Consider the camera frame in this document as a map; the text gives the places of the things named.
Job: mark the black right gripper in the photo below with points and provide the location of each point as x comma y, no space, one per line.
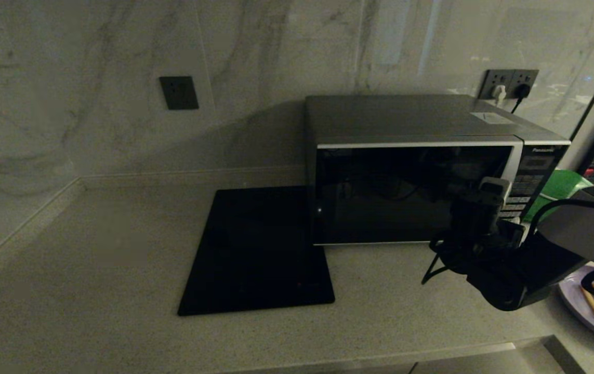
476,234

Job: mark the black glass microwave door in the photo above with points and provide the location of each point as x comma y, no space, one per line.
395,197

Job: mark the purple round plate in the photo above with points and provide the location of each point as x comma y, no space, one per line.
575,301

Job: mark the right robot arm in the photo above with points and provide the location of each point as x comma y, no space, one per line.
588,228

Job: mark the silver black microwave oven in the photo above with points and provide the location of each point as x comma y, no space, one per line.
406,117

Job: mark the green plastic cutting board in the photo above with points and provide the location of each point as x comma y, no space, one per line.
562,184

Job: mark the white power plug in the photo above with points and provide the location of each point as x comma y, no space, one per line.
498,93

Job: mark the black glass induction cooktop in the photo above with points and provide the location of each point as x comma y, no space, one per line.
255,249

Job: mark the double grey wall socket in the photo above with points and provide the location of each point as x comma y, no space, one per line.
504,77

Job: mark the single black wall socket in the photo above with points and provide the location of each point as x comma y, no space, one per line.
179,93

